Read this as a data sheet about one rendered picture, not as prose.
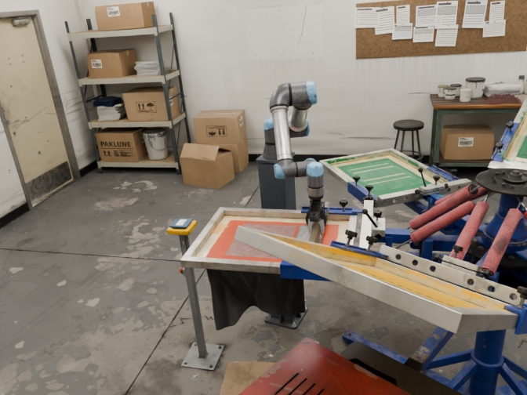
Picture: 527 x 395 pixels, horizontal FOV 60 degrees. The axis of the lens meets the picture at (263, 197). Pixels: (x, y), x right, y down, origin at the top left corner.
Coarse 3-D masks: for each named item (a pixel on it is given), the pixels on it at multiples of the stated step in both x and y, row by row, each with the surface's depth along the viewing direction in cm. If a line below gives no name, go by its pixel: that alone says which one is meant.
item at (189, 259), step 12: (216, 216) 256; (252, 216) 261; (264, 216) 259; (276, 216) 257; (288, 216) 255; (300, 216) 254; (336, 216) 248; (348, 216) 247; (204, 228) 244; (348, 228) 233; (204, 240) 235; (192, 252) 222; (192, 264) 216; (204, 264) 214; (216, 264) 212; (228, 264) 211; (240, 264) 209; (252, 264) 208; (264, 264) 207; (276, 264) 207
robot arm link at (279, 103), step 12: (276, 96) 227; (288, 96) 227; (276, 108) 227; (288, 108) 229; (276, 120) 227; (276, 132) 226; (288, 132) 226; (276, 144) 226; (288, 144) 224; (288, 156) 223; (276, 168) 222; (288, 168) 222
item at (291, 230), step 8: (232, 224) 254; (240, 224) 253; (248, 224) 252; (256, 224) 252; (264, 224) 251; (272, 224) 250; (280, 224) 250; (288, 224) 249; (296, 224) 248; (304, 224) 248; (328, 224) 246; (224, 232) 246; (232, 232) 246; (272, 232) 242; (280, 232) 241; (288, 232) 241; (296, 232) 240; (328, 232) 238; (336, 232) 237; (328, 240) 230
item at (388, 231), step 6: (372, 228) 221; (390, 228) 219; (396, 228) 218; (390, 234) 214; (396, 234) 213; (402, 234) 213; (408, 234) 212; (378, 240) 217; (384, 240) 216; (396, 240) 214; (402, 240) 214; (408, 240) 213
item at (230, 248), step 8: (224, 240) 238; (232, 240) 238; (216, 248) 231; (224, 248) 230; (232, 248) 229; (240, 248) 229; (248, 248) 228; (208, 256) 224; (216, 256) 224; (224, 256) 223; (232, 256) 223; (240, 256) 222; (248, 256) 221; (256, 256) 221; (264, 256) 220; (272, 256) 220
